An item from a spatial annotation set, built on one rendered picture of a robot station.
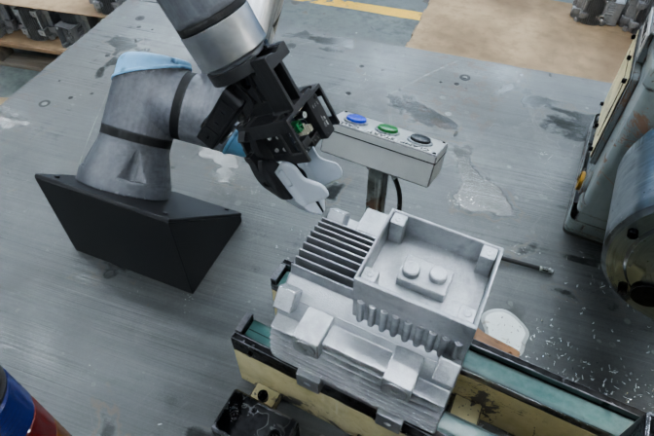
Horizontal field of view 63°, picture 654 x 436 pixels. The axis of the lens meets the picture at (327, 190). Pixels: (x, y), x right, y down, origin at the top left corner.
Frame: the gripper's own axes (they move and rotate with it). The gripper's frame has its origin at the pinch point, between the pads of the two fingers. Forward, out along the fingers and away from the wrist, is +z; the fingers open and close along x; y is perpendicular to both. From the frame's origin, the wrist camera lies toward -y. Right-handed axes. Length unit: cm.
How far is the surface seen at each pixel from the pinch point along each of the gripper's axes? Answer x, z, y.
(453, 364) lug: -12.2, 10.3, 19.0
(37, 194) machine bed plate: 0, -6, -68
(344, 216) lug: -0.3, 1.8, 4.0
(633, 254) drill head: 14.6, 23.0, 29.7
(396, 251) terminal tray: -4.1, 3.7, 12.1
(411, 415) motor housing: -15.5, 15.8, 13.4
